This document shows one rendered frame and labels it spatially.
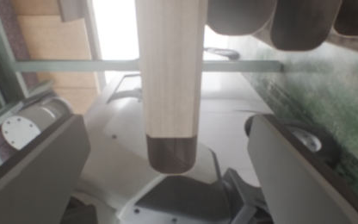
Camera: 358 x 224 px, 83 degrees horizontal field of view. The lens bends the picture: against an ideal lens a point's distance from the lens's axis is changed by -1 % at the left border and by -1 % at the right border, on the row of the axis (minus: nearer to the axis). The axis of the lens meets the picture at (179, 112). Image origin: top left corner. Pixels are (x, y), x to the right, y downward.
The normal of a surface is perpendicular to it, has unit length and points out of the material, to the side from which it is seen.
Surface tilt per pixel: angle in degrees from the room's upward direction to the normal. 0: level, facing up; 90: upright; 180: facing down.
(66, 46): 90
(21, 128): 87
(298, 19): 0
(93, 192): 81
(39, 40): 90
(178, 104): 90
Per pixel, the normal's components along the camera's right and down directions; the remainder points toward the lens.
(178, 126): 0.02, 0.49
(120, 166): 0.22, -0.36
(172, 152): 0.01, -0.87
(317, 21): -1.00, 0.00
